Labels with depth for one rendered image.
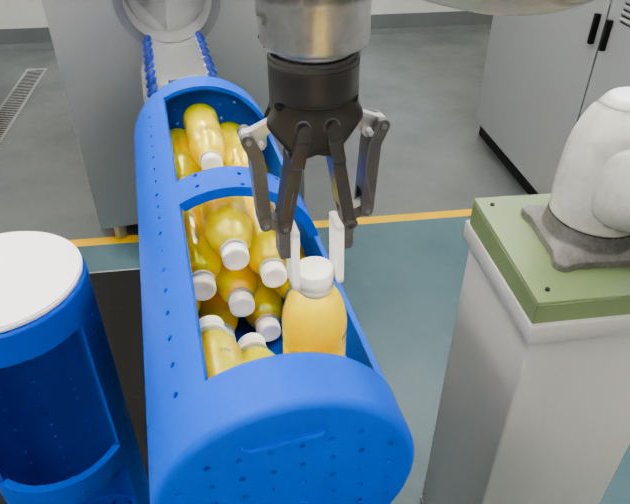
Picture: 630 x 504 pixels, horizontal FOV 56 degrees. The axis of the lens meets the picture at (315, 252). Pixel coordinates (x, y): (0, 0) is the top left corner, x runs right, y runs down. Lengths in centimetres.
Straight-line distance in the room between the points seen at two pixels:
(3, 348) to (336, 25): 77
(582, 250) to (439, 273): 168
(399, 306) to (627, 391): 140
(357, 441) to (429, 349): 175
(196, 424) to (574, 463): 99
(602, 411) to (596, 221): 41
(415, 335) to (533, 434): 120
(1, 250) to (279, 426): 75
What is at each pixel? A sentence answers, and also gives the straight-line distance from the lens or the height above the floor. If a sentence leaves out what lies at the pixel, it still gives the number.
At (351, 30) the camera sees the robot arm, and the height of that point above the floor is 154.
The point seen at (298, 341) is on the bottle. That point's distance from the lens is 64.
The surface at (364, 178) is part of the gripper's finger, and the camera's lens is 56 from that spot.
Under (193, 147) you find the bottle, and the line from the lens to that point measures 113.
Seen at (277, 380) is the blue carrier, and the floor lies 123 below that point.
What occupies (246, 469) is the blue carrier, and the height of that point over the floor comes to 115.
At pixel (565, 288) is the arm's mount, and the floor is 105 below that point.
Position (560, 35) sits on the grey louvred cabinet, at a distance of 309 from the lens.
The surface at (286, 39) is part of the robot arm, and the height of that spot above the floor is 154.
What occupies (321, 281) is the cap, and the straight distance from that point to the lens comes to 60.
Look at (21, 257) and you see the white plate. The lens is 118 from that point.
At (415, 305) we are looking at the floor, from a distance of 255.
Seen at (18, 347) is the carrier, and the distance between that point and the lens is 106.
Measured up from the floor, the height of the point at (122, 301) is 15.
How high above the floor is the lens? 167
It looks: 37 degrees down
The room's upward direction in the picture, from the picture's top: straight up
